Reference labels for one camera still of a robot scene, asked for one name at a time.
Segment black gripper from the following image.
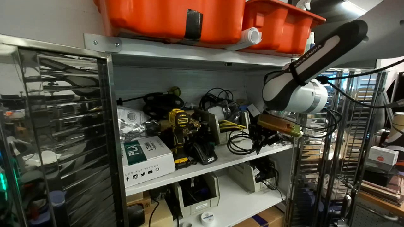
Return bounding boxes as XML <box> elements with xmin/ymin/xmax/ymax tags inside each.
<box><xmin>248</xmin><ymin>119</ymin><xmax>283</xmax><ymax>157</ymax></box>

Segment black battery charger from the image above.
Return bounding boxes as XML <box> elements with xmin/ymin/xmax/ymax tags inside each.
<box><xmin>191</xmin><ymin>140</ymin><xmax>220</xmax><ymax>167</ymax></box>

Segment brown cardboard box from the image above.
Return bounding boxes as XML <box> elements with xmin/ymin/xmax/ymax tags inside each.
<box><xmin>234</xmin><ymin>205</ymin><xmax>288</xmax><ymax>227</ymax></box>

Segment grey bin with black items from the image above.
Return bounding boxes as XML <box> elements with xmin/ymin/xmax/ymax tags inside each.
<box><xmin>173</xmin><ymin>172</ymin><xmax>223</xmax><ymax>219</ymax></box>

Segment white tape roll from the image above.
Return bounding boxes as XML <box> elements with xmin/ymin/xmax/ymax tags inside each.
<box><xmin>200</xmin><ymin>211</ymin><xmax>218</xmax><ymax>226</ymax></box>

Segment white rolled tube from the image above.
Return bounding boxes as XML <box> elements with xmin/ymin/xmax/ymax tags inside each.
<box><xmin>226</xmin><ymin>27</ymin><xmax>264</xmax><ymax>53</ymax></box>

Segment black power tool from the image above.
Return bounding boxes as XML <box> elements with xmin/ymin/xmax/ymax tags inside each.
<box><xmin>117</xmin><ymin>86</ymin><xmax>187</xmax><ymax>121</ymax></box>

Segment white box with green label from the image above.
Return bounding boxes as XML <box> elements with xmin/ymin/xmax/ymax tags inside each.
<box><xmin>122</xmin><ymin>135</ymin><xmax>177</xmax><ymax>190</ymax></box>

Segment white box with red label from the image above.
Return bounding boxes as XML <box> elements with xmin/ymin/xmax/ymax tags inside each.
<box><xmin>368</xmin><ymin>145</ymin><xmax>401</xmax><ymax>167</ymax></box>

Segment small orange plastic bin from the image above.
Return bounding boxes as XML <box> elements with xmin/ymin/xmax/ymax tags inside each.
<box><xmin>243</xmin><ymin>0</ymin><xmax>327</xmax><ymax>57</ymax></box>

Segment metal shelf unit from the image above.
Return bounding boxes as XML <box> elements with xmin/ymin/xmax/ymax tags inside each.
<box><xmin>84</xmin><ymin>32</ymin><xmax>310</xmax><ymax>227</ymax></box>

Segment clear plastic bag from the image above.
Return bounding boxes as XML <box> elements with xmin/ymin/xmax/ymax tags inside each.
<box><xmin>117</xmin><ymin>105</ymin><xmax>149</xmax><ymax>142</ymax></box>

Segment white spray bottle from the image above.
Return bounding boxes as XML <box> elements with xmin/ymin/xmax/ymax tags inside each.
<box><xmin>291</xmin><ymin>0</ymin><xmax>316</xmax><ymax>13</ymax></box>

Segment large orange plastic bin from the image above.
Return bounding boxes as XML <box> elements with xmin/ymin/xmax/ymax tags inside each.
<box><xmin>94</xmin><ymin>0</ymin><xmax>248</xmax><ymax>46</ymax></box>

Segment steel tray rack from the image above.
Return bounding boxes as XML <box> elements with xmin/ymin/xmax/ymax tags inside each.
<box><xmin>0</xmin><ymin>33</ymin><xmax>129</xmax><ymax>227</ymax></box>

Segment yellowish wrist camera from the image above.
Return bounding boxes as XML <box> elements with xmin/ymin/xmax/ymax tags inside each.
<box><xmin>257</xmin><ymin>113</ymin><xmax>303</xmax><ymax>139</ymax></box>

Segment grey bin with black cables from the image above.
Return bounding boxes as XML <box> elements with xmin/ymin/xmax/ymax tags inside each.
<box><xmin>228</xmin><ymin>157</ymin><xmax>281</xmax><ymax>195</ymax></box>

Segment yellow cable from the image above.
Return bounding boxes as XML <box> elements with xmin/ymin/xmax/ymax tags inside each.
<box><xmin>219</xmin><ymin>119</ymin><xmax>249</xmax><ymax>132</ymax></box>

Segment grey bin with yellow cable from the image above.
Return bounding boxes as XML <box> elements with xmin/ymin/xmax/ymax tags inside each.
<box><xmin>209</xmin><ymin>110</ymin><xmax>254</xmax><ymax>147</ymax></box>

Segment black cable bundle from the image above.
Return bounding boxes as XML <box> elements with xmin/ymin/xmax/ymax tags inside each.
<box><xmin>199</xmin><ymin>86</ymin><xmax>237</xmax><ymax>114</ymax></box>

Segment wire rack with trays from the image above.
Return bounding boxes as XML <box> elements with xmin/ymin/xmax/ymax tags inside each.
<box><xmin>290</xmin><ymin>67</ymin><xmax>404</xmax><ymax>227</ymax></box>

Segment yellow black cordless drill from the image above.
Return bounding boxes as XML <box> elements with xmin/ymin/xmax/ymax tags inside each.
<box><xmin>168</xmin><ymin>108</ymin><xmax>202</xmax><ymax>169</ymax></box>

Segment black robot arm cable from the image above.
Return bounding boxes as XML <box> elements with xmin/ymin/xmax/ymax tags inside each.
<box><xmin>317</xmin><ymin>57</ymin><xmax>404</xmax><ymax>140</ymax></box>

